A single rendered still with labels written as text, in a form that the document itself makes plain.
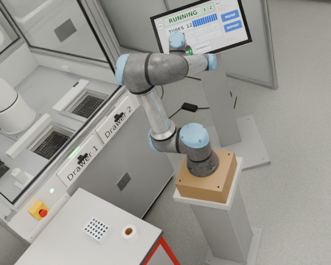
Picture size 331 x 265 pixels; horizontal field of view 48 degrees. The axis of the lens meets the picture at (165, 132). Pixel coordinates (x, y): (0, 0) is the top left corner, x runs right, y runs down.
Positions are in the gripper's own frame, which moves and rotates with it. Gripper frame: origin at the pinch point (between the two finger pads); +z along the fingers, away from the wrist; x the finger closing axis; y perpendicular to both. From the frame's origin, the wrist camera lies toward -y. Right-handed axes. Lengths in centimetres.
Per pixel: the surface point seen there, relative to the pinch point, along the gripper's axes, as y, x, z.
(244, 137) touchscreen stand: -67, -23, 85
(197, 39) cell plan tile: 5.8, -9.1, 14.8
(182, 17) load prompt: 19.9, -4.6, 14.8
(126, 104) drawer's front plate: -17.9, 40.3, 8.9
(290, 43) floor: -5, -92, 165
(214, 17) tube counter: 14.5, -21.9, 14.8
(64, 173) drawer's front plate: -43, 75, -22
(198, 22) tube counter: 14.6, -12.4, 14.8
